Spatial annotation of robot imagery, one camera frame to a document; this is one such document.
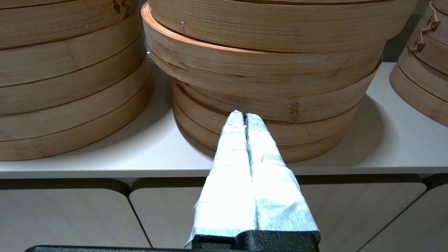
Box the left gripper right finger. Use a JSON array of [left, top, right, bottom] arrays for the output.
[[236, 113, 321, 252]]

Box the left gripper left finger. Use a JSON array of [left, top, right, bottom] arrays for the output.
[[185, 111, 257, 250]]

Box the wide-rimmed bamboo steamer basket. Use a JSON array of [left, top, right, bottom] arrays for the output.
[[141, 3, 383, 99]]

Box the bamboo steamer lid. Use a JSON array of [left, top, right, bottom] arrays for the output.
[[148, 0, 419, 54]]

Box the white cabinet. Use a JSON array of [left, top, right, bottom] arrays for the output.
[[0, 62, 448, 252]]

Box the white cabinet door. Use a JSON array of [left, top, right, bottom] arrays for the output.
[[0, 188, 151, 250]]

